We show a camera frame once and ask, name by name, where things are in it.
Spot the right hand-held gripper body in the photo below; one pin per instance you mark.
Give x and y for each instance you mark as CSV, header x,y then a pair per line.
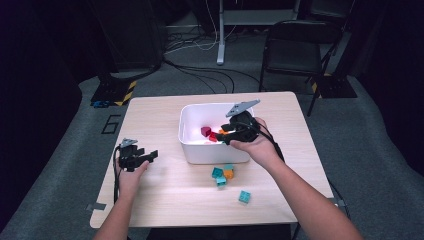
x,y
245,128

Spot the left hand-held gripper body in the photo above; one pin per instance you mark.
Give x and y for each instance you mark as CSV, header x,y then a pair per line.
x,y
130,159

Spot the orange toy block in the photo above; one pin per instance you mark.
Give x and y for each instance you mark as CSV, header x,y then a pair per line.
x,y
222,132
228,174

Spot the red toy block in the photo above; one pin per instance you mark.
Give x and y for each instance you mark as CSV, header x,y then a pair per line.
x,y
213,137

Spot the magenta toy block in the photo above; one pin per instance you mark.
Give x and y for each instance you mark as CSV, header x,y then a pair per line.
x,y
205,131

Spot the white plastic storage bin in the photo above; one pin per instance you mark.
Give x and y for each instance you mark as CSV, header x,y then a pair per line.
x,y
200,151

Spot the teal toy block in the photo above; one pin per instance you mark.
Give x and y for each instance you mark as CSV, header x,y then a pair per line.
x,y
228,166
217,172
244,197

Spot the light blue toy block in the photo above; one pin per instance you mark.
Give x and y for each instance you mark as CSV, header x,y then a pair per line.
x,y
220,181

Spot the person's left hand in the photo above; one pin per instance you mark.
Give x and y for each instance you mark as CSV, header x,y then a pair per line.
x,y
130,181

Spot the person's right hand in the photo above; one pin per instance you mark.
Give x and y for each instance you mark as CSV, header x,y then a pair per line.
x,y
260,150

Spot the small blue object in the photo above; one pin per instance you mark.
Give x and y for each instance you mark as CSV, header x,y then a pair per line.
x,y
99,104

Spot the black stand base striped edge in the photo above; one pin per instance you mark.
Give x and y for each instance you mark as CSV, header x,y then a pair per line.
x,y
111,90

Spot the black folding chair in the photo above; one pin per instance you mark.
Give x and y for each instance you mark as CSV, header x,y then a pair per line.
x,y
296,50

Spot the person's dark lap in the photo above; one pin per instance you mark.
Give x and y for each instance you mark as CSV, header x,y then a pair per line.
x,y
220,234

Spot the dark cabinet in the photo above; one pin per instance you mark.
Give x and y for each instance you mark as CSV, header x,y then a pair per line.
x,y
133,33

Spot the white desk frame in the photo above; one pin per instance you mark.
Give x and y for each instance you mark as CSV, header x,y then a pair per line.
x,y
220,33

